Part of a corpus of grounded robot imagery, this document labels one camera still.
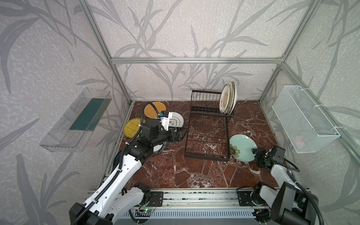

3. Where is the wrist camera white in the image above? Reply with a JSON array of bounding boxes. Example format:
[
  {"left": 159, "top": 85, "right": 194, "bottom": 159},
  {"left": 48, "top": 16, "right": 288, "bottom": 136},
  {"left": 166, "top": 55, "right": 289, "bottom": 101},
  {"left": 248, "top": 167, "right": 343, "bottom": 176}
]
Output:
[
  {"left": 270, "top": 146, "right": 286, "bottom": 164},
  {"left": 159, "top": 111, "right": 173, "bottom": 131}
]

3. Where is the dark blue plate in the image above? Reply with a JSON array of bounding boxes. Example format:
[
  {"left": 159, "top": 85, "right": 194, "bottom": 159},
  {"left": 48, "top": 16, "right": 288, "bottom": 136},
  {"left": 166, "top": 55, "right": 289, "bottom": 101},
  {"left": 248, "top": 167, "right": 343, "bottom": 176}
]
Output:
[{"left": 112, "top": 151, "right": 124, "bottom": 170}]

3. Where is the clear plastic wall tray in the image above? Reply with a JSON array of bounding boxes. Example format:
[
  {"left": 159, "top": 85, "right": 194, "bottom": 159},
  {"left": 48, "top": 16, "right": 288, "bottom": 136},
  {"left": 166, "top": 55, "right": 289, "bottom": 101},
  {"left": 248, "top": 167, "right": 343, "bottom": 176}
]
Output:
[{"left": 39, "top": 88, "right": 112, "bottom": 153}]

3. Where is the light green flower plate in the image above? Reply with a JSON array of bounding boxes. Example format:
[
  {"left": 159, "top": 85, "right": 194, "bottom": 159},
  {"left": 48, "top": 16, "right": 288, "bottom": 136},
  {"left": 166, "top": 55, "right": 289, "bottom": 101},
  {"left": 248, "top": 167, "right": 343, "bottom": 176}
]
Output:
[{"left": 229, "top": 134, "right": 257, "bottom": 162}]

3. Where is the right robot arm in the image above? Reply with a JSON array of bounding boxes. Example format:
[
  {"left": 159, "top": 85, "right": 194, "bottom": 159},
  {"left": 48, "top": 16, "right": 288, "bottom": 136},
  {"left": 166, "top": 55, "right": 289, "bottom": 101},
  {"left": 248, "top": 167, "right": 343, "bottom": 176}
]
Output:
[{"left": 251, "top": 146, "right": 325, "bottom": 225}]

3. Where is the white plate cloud emblem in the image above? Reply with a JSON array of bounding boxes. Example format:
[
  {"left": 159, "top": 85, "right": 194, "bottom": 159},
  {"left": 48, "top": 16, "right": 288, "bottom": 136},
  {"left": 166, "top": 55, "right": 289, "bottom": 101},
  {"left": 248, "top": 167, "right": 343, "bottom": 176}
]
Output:
[{"left": 169, "top": 112, "right": 184, "bottom": 127}]

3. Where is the orange woven round plate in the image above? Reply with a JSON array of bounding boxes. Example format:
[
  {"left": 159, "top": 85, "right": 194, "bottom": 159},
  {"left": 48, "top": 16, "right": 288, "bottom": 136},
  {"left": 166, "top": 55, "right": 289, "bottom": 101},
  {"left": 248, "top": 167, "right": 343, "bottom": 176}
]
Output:
[{"left": 144, "top": 102, "right": 167, "bottom": 119}]

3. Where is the white plate dark green rim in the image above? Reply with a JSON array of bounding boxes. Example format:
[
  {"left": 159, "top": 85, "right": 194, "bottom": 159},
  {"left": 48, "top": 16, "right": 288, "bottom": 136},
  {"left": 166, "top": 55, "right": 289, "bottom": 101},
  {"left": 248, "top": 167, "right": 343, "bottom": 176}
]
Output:
[{"left": 153, "top": 141, "right": 168, "bottom": 155}]

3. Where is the cream plate with plum blossoms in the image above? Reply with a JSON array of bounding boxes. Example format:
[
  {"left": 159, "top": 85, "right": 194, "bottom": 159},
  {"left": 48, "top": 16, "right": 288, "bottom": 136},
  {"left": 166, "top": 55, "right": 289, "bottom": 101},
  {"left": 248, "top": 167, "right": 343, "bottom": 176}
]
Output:
[{"left": 231, "top": 82, "right": 237, "bottom": 113}]

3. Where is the black wire dish rack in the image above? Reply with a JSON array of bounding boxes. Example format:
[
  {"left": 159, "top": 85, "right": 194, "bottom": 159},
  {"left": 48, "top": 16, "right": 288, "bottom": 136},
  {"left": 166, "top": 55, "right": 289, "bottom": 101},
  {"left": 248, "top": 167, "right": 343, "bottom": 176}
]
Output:
[{"left": 184, "top": 90, "right": 234, "bottom": 162}]

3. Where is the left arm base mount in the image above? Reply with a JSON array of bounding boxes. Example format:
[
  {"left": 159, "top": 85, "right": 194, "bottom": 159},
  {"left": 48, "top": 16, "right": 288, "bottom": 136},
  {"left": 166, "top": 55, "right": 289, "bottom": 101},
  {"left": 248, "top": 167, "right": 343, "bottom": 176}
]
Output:
[{"left": 139, "top": 191, "right": 164, "bottom": 207}]

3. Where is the aluminium front rail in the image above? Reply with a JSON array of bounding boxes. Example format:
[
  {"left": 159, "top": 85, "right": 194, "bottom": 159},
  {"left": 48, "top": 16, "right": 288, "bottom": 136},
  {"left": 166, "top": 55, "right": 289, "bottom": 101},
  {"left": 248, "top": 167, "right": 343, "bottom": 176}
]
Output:
[{"left": 81, "top": 188, "right": 296, "bottom": 210}]

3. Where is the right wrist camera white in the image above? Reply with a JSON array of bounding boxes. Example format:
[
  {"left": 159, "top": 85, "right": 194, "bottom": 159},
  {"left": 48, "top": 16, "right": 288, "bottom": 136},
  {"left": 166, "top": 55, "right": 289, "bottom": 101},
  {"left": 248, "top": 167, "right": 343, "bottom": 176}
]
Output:
[{"left": 270, "top": 146, "right": 286, "bottom": 164}]

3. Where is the yellow-green round plate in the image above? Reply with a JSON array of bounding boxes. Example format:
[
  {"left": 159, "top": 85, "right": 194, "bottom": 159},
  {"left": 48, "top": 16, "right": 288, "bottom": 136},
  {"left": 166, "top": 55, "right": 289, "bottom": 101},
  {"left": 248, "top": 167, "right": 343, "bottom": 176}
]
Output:
[{"left": 123, "top": 118, "right": 141, "bottom": 138}]

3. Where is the sunburst plate teal rim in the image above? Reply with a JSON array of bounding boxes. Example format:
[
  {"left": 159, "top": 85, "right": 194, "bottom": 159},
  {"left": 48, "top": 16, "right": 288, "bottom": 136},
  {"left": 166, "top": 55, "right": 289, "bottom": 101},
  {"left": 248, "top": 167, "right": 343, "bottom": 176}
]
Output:
[{"left": 226, "top": 82, "right": 234, "bottom": 114}]

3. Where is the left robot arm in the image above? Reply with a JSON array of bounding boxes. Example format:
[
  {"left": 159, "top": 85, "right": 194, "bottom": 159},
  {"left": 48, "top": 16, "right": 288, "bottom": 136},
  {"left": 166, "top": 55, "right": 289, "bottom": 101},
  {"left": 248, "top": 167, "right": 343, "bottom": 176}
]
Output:
[{"left": 69, "top": 110, "right": 188, "bottom": 225}]

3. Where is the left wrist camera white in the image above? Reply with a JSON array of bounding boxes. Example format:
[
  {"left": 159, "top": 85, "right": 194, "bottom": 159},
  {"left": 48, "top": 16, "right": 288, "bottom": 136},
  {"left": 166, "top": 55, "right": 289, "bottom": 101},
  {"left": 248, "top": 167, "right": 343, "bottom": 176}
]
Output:
[{"left": 159, "top": 111, "right": 173, "bottom": 131}]

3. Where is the white wire mesh basket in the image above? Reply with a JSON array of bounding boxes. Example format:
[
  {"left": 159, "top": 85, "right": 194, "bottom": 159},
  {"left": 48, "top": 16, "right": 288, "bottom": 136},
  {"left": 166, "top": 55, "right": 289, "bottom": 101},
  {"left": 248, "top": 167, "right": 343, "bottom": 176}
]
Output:
[{"left": 272, "top": 85, "right": 341, "bottom": 154}]

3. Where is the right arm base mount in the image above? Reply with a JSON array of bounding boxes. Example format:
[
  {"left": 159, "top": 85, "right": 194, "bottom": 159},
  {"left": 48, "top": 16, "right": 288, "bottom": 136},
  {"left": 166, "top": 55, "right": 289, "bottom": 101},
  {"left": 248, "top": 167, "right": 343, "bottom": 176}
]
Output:
[{"left": 236, "top": 187, "right": 265, "bottom": 207}]

